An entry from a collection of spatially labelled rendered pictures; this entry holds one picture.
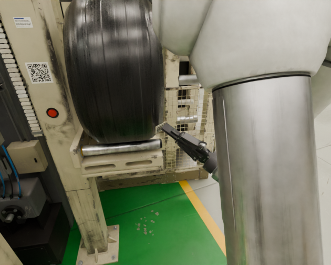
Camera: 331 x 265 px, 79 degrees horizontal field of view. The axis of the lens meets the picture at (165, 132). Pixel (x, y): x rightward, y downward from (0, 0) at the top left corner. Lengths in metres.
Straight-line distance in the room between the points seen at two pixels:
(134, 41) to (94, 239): 1.22
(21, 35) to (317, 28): 0.81
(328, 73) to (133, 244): 1.50
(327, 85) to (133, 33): 0.49
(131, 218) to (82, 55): 1.37
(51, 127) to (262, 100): 0.86
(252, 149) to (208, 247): 1.46
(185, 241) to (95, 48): 1.38
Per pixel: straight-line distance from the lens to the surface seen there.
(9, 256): 1.24
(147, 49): 0.64
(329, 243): 2.00
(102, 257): 1.62
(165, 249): 1.60
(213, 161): 0.68
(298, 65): 0.21
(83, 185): 1.14
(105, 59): 0.63
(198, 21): 0.21
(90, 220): 1.34
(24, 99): 0.95
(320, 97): 0.41
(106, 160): 0.90
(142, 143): 0.88
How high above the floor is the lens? 1.41
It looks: 31 degrees down
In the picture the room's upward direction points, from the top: straight up
